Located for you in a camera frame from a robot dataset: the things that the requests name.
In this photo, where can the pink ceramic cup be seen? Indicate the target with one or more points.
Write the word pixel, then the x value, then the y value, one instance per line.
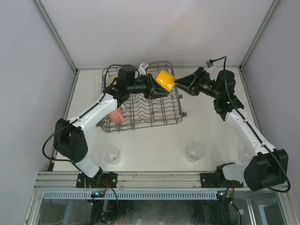
pixel 116 116

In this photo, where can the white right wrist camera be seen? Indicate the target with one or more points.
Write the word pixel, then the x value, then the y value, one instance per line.
pixel 210 65

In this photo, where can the clear glass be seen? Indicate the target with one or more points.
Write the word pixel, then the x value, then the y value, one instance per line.
pixel 244 155
pixel 111 155
pixel 194 152

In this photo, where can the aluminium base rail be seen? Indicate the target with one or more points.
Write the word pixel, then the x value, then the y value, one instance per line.
pixel 126 181

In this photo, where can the grey wire dish rack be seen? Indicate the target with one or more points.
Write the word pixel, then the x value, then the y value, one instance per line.
pixel 139 112

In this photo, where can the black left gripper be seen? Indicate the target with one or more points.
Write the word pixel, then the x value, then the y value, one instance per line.
pixel 150 86

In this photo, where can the yellow mug black handle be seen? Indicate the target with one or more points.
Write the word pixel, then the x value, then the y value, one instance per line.
pixel 166 80

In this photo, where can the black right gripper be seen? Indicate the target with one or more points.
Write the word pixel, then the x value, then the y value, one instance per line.
pixel 195 81

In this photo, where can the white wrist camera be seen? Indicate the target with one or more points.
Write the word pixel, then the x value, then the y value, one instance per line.
pixel 143 68
pixel 210 65

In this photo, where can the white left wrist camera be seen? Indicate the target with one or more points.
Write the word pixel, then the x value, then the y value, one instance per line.
pixel 143 68

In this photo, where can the beige ceramic mug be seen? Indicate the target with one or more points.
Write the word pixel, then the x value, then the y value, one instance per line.
pixel 111 79

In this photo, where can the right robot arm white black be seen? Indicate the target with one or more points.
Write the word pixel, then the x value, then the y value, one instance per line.
pixel 268 165

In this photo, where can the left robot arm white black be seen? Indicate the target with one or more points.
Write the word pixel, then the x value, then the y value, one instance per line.
pixel 69 136

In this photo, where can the blue slotted cable duct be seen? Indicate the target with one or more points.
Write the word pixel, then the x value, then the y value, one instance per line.
pixel 133 195

